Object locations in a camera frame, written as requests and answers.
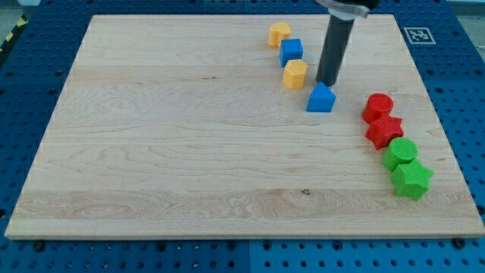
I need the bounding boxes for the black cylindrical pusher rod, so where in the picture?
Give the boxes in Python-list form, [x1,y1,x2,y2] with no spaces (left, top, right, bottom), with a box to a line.
[316,15,354,86]

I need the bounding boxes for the red star block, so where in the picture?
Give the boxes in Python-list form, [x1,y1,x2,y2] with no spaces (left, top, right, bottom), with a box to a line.
[365,115,404,150]

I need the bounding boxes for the yellow heart block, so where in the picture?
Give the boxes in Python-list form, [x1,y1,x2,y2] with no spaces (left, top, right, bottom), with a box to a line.
[268,21,292,47]

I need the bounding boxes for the blue cube block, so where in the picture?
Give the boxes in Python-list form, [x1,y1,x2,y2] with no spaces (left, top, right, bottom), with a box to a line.
[279,39,303,67]

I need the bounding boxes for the green cylinder block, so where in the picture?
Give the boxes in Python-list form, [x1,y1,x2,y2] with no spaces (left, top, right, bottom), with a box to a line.
[382,137,418,171]

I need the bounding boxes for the yellow black hazard tape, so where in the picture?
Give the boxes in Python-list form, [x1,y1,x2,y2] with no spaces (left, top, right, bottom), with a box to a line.
[1,14,29,55]

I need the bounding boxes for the white fiducial marker tag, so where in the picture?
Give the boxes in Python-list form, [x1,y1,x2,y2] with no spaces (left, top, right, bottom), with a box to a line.
[403,27,436,45]

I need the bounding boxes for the blue triangle block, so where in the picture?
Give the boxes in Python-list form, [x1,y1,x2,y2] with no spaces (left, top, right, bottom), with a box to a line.
[306,82,336,112]

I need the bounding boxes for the red cylinder block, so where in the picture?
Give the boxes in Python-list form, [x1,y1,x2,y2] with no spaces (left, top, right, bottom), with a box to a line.
[361,93,394,124]

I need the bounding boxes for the green star block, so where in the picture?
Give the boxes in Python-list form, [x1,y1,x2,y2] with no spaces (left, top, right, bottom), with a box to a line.
[390,158,434,201]

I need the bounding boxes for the yellow hexagon block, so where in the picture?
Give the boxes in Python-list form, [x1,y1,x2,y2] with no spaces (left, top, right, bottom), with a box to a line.
[283,59,308,89]

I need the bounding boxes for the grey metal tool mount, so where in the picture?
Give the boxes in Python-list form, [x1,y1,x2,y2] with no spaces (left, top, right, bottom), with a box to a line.
[314,0,379,18]

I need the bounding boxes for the light wooden board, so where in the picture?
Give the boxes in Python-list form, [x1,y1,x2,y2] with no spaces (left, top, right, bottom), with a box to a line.
[5,14,484,240]

